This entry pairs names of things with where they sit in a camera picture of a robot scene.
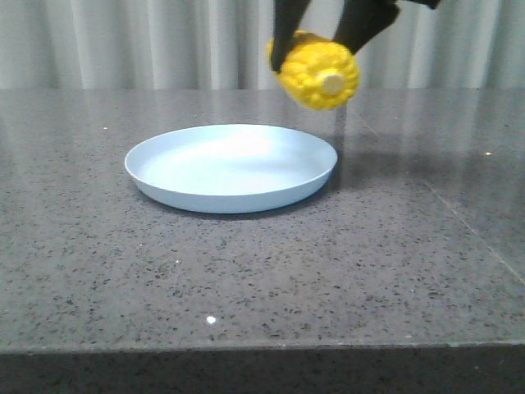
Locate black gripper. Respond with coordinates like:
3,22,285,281
332,0,441,54

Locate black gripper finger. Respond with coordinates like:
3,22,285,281
270,0,310,73

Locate yellow corn cob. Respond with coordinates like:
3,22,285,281
274,30,360,110

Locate light blue round plate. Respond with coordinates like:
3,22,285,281
124,123,340,215

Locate white pleated curtain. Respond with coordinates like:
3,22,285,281
1,1,524,89

